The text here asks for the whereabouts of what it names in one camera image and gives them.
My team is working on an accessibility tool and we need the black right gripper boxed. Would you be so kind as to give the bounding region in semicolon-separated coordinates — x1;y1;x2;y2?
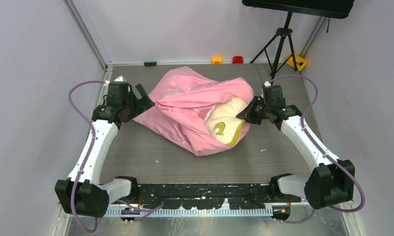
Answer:
238;95;272;125

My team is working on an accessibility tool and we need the white pillow with yellow trim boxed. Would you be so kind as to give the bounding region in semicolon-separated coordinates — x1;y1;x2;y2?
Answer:
204;97;250;147

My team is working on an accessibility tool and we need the pink floral pillowcase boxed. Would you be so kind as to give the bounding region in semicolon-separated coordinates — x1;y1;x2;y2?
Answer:
134;66;254;156

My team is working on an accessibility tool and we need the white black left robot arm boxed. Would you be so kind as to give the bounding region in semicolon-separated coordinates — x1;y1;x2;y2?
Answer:
55;82;154;218

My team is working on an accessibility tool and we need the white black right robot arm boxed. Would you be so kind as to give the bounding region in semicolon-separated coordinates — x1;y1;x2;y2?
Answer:
236;86;355;209

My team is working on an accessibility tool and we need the red block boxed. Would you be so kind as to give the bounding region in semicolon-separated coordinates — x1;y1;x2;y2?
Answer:
232;56;244;64

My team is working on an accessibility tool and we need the orange block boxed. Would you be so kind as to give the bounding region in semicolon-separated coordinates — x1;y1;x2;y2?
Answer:
211;57;223;64

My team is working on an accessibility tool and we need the black tripod stand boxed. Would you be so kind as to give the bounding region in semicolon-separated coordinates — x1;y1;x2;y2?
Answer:
250;12;298;79

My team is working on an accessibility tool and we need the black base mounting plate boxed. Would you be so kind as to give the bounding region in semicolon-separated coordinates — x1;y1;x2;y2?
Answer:
108;183;302;211

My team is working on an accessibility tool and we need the black panel on tripod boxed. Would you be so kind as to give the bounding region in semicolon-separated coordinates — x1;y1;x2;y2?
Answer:
242;0;354;19

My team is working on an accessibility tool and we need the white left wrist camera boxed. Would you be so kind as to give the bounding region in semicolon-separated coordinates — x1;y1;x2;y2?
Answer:
114;76;126;83

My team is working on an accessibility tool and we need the small black wall device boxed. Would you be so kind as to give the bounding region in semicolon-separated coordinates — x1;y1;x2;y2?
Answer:
143;61;157;67

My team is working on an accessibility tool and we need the yellow corner bracket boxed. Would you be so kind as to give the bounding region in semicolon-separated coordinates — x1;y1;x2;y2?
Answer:
285;55;308;71

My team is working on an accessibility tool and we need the aluminium frame rail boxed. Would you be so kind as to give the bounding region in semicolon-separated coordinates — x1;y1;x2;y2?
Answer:
57;185;354;218

